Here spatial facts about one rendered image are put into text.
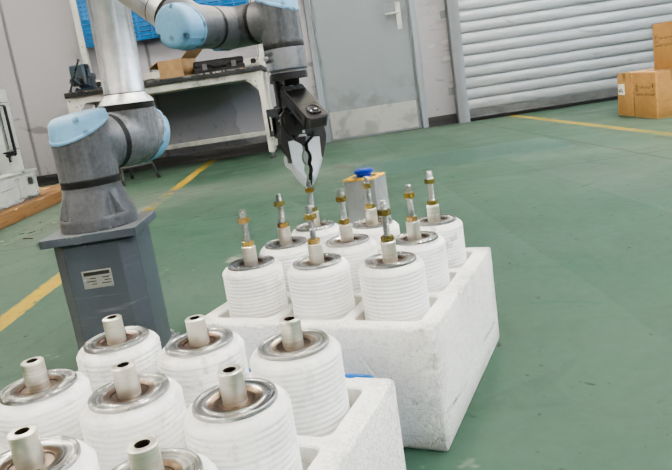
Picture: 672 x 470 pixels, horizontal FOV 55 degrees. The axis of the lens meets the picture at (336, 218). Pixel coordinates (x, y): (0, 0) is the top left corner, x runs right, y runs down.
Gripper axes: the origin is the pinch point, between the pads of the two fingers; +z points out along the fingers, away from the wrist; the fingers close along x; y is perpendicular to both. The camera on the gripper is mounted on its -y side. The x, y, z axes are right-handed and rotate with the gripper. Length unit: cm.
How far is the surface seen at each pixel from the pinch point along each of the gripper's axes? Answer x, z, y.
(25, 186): 39, 18, 350
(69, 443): 50, 9, -56
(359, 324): 11.3, 16.3, -34.2
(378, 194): -16.6, 6.6, 3.6
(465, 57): -347, -24, 379
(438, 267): -6.0, 13.3, -30.0
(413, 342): 7.2, 18.3, -41.1
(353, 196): -12.5, 6.5, 6.8
